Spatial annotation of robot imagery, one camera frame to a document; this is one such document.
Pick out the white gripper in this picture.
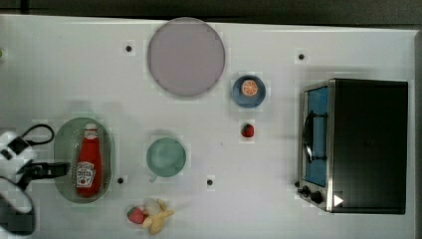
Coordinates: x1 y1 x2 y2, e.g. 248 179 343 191
0 131 71 189

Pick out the red ketchup bottle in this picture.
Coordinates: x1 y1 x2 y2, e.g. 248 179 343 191
76 122 103 198

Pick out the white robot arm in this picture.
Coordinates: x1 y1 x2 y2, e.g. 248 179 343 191
0 131 70 236

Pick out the red strawberry near banana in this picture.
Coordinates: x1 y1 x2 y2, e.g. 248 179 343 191
126 207 145 224

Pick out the green mug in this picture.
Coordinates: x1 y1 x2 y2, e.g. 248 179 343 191
146 137 186 182

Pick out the grey round plate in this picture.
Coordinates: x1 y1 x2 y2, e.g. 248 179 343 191
147 17 225 98

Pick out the red toy strawberry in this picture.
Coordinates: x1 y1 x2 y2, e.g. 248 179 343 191
241 123 255 138

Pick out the blue small bowl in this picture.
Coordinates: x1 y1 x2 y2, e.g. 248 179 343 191
231 75 267 109

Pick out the orange slice toy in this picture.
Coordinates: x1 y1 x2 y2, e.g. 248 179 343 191
241 80 259 97

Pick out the silver toaster oven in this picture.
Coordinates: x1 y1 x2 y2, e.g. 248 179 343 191
295 79 409 215

